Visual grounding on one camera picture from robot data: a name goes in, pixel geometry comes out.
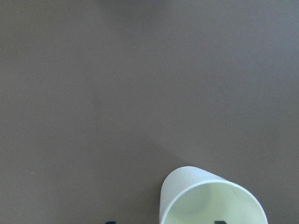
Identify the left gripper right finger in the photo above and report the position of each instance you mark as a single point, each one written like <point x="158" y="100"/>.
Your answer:
<point x="220" y="222"/>

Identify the white plastic cup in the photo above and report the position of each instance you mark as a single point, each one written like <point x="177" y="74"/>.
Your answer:
<point x="190" y="195"/>

